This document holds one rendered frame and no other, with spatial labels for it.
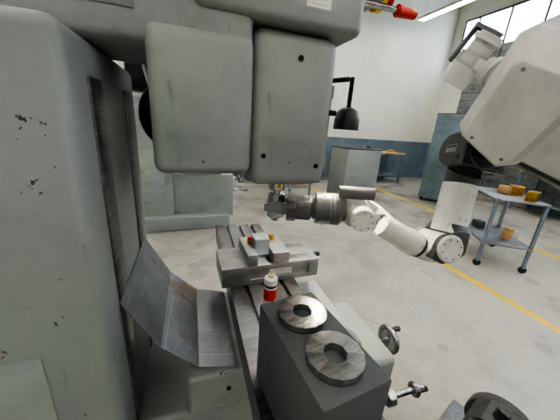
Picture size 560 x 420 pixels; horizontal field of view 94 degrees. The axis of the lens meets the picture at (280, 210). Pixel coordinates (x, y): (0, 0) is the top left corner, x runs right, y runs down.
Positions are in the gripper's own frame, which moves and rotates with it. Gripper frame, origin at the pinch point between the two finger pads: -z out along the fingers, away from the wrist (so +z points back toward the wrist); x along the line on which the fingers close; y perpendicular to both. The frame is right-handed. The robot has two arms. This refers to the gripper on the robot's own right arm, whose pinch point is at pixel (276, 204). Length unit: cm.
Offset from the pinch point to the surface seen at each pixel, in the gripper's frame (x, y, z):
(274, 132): 11.0, -19.8, -0.4
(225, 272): -1.6, 24.1, -15.1
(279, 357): 36.2, 15.4, 4.3
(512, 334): -107, 126, 186
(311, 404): 44.7, 13.7, 9.0
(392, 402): -1, 72, 46
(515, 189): -254, 37, 272
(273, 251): -9.7, 19.5, -0.5
